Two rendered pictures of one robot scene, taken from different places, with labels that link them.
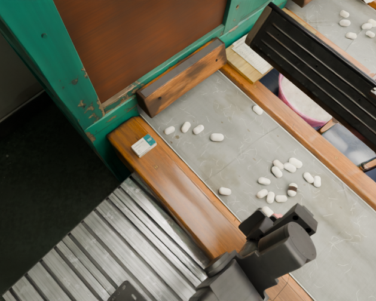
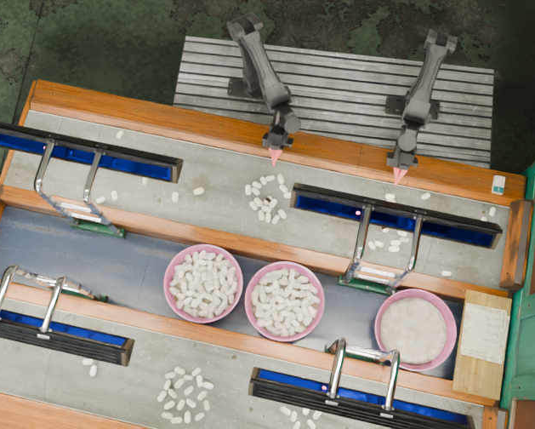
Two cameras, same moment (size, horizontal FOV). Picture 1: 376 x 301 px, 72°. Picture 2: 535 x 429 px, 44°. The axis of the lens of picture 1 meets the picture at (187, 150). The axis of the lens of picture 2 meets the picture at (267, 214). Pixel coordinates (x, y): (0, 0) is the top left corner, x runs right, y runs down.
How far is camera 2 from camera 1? 1.85 m
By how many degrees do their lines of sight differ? 37
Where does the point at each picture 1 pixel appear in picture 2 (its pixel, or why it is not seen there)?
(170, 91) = (515, 222)
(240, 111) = (457, 264)
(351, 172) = not seen: hidden behind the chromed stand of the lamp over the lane
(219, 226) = (415, 171)
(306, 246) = (404, 140)
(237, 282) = (421, 111)
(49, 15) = not seen: outside the picture
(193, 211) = (435, 168)
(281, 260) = (412, 128)
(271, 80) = not seen: hidden behind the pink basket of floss
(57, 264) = (480, 100)
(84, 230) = (484, 125)
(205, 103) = (486, 253)
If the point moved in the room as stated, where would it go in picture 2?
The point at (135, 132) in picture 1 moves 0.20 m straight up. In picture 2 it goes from (511, 191) to (533, 172)
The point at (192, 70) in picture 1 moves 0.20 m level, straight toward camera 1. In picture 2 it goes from (515, 246) to (480, 195)
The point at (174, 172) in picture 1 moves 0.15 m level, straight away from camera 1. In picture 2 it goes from (465, 182) to (492, 217)
